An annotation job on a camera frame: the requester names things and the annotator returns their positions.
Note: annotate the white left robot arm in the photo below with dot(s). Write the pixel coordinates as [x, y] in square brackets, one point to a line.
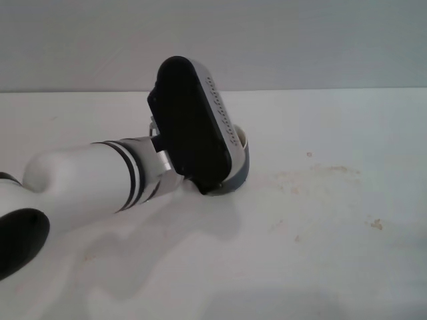
[83, 176]

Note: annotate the grey ceramic cup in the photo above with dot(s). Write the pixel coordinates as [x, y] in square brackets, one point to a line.
[241, 170]

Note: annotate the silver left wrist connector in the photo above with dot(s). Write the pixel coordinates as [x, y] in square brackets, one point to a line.
[153, 126]

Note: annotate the black and white wrist camera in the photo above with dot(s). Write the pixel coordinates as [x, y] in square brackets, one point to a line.
[190, 120]

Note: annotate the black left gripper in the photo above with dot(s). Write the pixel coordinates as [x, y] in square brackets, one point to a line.
[207, 190]

